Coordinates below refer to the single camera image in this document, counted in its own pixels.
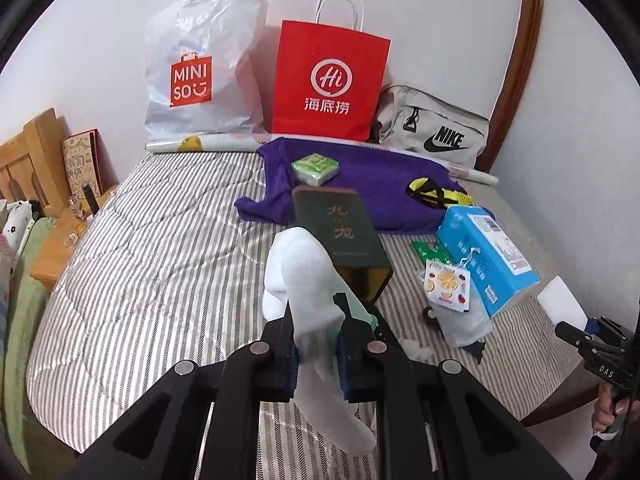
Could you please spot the brown wooden door frame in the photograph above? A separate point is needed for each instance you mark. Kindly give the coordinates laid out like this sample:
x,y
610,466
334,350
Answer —
x,y
515,80

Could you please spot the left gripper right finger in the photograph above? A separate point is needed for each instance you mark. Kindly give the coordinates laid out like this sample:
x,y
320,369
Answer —
x,y
372,371

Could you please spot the white Miniso plastic bag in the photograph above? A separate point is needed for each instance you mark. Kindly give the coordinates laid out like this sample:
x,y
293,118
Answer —
x,y
198,71

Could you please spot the blue tissue box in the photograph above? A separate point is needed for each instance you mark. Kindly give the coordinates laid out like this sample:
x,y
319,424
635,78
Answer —
x,y
500,272

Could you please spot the striped grey quilt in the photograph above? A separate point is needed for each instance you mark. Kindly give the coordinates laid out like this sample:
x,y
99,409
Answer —
x,y
170,272

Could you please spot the grey Nike bag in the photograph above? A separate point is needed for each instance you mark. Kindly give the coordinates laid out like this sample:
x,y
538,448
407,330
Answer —
x,y
413,120

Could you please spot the person right hand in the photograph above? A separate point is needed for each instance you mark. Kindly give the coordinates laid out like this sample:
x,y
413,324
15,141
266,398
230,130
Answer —
x,y
606,410

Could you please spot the green tissue pack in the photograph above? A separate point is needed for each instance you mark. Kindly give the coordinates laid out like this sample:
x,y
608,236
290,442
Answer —
x,y
315,169

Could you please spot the dark green open box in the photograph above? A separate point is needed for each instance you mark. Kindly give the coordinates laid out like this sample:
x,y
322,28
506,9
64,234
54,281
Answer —
x,y
338,219

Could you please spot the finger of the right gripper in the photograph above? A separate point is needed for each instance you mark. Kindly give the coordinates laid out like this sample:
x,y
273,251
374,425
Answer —
x,y
608,331
586,341

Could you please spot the white sponge block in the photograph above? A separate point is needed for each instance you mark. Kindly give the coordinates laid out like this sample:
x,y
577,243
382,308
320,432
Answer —
x,y
560,305

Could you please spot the wooden headboard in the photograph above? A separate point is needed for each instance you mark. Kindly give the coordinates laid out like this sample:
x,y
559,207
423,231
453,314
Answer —
x,y
32,164

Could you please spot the purple cloth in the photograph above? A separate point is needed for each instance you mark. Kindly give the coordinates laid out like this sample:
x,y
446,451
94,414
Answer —
x,y
379,177

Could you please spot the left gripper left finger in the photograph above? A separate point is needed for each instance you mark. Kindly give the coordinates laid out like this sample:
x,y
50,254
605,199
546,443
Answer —
x,y
265,370

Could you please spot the pale green translucent bag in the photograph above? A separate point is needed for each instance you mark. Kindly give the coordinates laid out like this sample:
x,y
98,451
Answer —
x,y
358,311

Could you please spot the white sock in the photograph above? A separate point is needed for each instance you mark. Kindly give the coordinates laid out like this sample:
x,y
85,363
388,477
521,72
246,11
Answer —
x,y
301,277

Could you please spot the fruit print tissue pack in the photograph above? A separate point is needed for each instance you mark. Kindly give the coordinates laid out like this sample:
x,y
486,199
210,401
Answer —
x,y
447,286

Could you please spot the red Hi paper bag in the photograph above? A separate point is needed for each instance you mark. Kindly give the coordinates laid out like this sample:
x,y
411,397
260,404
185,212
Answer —
x,y
328,77

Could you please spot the brown decorated book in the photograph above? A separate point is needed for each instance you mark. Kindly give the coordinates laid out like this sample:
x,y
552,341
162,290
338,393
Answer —
x,y
81,157

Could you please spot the small green packet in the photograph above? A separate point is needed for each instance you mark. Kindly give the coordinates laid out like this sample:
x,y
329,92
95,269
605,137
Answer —
x,y
431,250

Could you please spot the yellow black mesh item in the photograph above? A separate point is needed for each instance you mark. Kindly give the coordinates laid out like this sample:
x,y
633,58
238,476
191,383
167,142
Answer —
x,y
429,193

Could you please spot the white plush toy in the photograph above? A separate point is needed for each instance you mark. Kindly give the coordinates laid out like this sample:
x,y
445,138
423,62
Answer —
x,y
18,219

